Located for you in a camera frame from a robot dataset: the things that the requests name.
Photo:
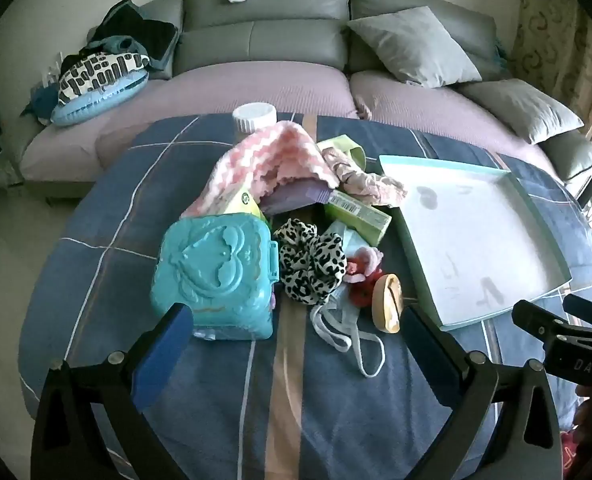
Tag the pink white zigzag knitted cloth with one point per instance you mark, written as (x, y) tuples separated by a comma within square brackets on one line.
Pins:
[(276, 160)]

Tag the blue face mask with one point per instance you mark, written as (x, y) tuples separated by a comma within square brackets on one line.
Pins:
[(348, 312)]

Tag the blue patterned plush cushion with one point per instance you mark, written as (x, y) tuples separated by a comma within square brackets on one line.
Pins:
[(93, 80)]

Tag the large grey pillow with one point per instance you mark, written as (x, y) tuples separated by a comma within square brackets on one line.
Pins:
[(415, 45)]

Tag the teal cloth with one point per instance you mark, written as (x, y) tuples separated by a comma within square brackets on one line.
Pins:
[(118, 44)]

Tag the dark clothes pile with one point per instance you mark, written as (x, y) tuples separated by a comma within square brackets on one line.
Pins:
[(136, 30)]

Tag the wooden hair clip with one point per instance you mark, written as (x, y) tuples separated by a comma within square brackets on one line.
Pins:
[(386, 305)]

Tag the pink floral scrunchie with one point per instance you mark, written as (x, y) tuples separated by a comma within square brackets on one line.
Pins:
[(360, 182)]

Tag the teal plastic toy case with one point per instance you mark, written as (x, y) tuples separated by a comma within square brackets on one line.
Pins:
[(216, 270)]

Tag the teal rimmed white tray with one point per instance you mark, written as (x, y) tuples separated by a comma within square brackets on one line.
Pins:
[(475, 240)]

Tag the pink sofa seat cover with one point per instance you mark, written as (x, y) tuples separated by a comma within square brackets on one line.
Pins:
[(425, 105), (226, 90)]

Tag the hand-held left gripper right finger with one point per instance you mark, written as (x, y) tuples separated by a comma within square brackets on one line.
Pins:
[(425, 345)]

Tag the white bottle green label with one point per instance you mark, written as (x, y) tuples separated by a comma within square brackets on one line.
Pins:
[(253, 116)]

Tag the light green cloth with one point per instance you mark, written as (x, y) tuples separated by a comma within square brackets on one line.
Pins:
[(348, 146)]

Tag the grey sofa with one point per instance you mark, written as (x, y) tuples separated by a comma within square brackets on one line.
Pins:
[(276, 5)]

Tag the leopard print scrunchie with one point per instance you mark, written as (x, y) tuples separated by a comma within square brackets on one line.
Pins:
[(308, 260)]

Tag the patterned beige curtain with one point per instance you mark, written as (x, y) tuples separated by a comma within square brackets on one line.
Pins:
[(550, 25)]

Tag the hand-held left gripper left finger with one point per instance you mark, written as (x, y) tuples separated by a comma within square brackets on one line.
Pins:
[(163, 355)]

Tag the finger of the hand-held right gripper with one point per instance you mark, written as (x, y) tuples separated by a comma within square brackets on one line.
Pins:
[(588, 310), (530, 316)]

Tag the green box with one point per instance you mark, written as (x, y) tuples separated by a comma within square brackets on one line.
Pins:
[(360, 212)]

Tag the pale purple packet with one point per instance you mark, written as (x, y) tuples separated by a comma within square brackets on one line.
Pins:
[(296, 197)]

